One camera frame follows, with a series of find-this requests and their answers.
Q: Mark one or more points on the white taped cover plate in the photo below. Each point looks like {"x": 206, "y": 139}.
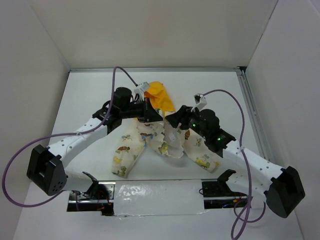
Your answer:
{"x": 158, "y": 198}

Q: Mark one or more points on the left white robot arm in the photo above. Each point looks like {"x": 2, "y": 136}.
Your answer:
{"x": 47, "y": 165}

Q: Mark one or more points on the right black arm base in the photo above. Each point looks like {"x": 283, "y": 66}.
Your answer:
{"x": 217, "y": 195}

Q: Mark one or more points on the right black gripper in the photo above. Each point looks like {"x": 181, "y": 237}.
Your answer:
{"x": 182, "y": 116}

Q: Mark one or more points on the wrist white camera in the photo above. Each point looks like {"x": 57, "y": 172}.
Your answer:
{"x": 141, "y": 88}
{"x": 200, "y": 102}

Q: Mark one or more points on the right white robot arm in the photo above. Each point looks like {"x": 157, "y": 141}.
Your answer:
{"x": 280, "y": 187}

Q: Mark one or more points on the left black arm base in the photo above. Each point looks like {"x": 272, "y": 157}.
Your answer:
{"x": 91, "y": 195}

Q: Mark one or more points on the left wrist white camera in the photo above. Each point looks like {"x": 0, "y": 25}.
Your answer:
{"x": 141, "y": 88}

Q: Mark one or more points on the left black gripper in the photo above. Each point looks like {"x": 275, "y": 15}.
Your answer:
{"x": 153, "y": 115}

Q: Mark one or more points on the yellow dinosaur print jacket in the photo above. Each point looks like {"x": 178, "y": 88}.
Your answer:
{"x": 164, "y": 140}

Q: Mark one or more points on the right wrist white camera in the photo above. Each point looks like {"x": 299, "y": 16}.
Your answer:
{"x": 200, "y": 102}

